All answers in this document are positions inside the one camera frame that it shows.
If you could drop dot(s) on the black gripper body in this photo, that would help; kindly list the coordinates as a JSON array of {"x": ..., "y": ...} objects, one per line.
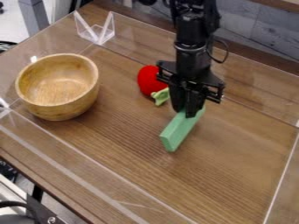
[{"x": 190, "y": 71}]

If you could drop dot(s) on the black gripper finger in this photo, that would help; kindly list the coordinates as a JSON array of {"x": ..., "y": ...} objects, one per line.
[
  {"x": 178, "y": 96},
  {"x": 195, "y": 99}
]

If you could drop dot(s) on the green rectangular stick block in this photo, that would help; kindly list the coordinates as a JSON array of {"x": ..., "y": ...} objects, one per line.
[{"x": 178, "y": 130}]

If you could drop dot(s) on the brown wooden bowl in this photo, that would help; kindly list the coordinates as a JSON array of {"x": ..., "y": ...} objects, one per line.
[{"x": 59, "y": 86}]

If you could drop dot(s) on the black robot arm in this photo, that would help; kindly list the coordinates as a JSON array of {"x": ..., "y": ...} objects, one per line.
[{"x": 197, "y": 20}]

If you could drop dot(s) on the red plush strawberry toy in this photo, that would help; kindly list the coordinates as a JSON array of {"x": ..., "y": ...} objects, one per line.
[{"x": 151, "y": 87}]

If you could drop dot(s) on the black table leg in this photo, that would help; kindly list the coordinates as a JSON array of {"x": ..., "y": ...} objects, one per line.
[{"x": 38, "y": 193}]

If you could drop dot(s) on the clear acrylic corner bracket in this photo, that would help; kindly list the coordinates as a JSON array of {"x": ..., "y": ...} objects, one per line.
[{"x": 95, "y": 33}]

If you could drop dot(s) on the grey post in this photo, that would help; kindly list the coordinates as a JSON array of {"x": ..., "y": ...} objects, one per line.
[{"x": 34, "y": 15}]

